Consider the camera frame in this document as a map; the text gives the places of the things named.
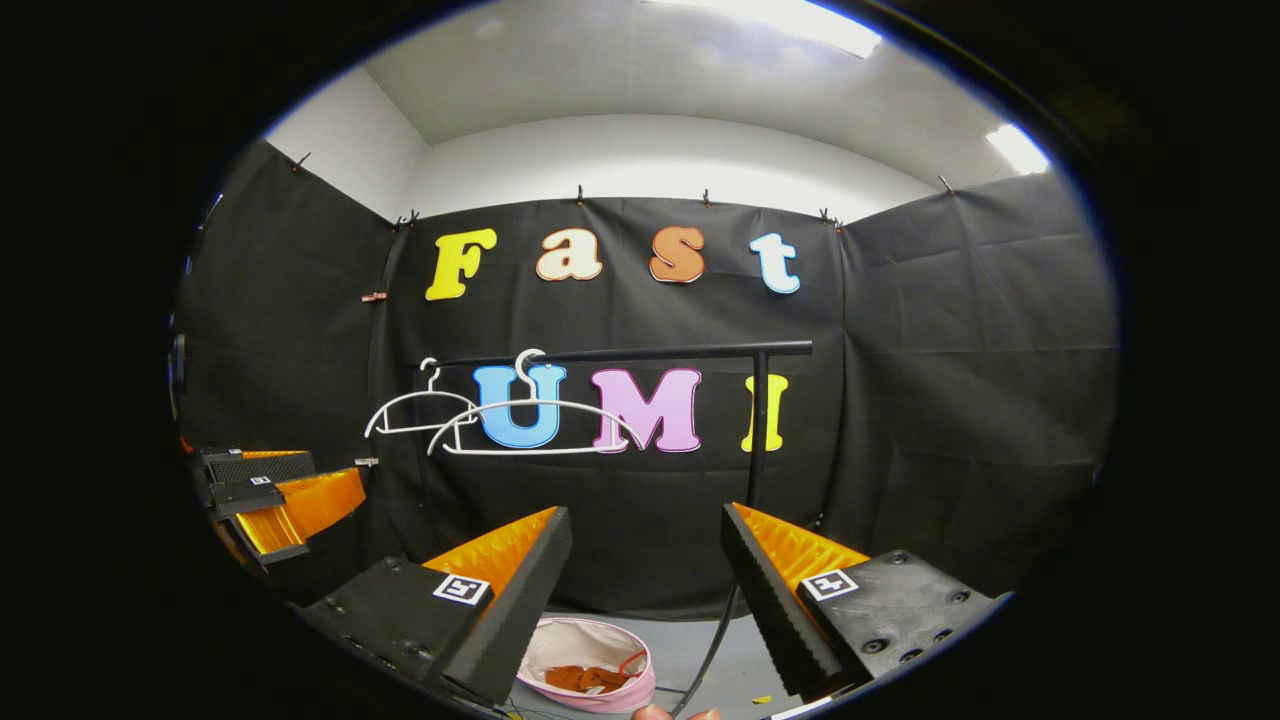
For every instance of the black clothes rack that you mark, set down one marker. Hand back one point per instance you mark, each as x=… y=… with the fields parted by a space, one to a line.
x=650 y=352

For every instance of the ceiling light panel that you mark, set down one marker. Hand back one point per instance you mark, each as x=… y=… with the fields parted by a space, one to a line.
x=1018 y=148

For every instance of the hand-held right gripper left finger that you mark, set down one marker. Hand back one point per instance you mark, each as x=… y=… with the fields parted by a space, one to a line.
x=510 y=620

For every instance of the black backdrop cloth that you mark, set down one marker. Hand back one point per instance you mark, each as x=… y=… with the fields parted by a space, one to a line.
x=950 y=400

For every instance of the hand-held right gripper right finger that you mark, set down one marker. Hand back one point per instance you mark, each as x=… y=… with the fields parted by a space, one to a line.
x=770 y=610

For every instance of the white pink-rimmed laundry hamper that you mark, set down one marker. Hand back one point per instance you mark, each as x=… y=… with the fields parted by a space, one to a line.
x=580 y=645

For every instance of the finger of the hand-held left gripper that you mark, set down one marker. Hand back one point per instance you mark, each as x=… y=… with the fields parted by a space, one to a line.
x=250 y=497
x=265 y=466

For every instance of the white clothes hanger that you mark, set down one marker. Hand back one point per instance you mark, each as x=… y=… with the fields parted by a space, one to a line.
x=420 y=431
x=530 y=451

